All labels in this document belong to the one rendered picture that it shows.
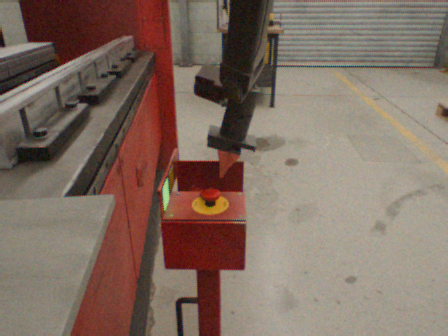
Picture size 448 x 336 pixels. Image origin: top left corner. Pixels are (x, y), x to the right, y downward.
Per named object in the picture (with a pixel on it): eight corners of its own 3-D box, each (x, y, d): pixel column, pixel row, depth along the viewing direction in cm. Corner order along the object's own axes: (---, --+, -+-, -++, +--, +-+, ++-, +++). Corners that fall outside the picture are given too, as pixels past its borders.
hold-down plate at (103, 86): (99, 104, 99) (97, 94, 97) (79, 104, 98) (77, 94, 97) (117, 83, 126) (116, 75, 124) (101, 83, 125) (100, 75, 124)
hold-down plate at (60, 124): (50, 160, 63) (46, 145, 61) (19, 162, 62) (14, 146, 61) (90, 114, 90) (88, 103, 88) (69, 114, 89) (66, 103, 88)
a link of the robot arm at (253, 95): (256, 87, 63) (265, 84, 68) (223, 76, 65) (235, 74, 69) (245, 122, 66) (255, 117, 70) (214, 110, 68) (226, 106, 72)
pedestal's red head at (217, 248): (245, 271, 67) (247, 191, 59) (164, 270, 67) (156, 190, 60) (242, 215, 85) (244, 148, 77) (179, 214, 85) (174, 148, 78)
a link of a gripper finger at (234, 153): (201, 164, 78) (210, 127, 74) (231, 172, 78) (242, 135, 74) (198, 178, 71) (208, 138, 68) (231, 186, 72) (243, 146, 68)
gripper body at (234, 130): (207, 132, 74) (215, 99, 71) (252, 143, 75) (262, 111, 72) (205, 143, 68) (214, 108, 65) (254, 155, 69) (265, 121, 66)
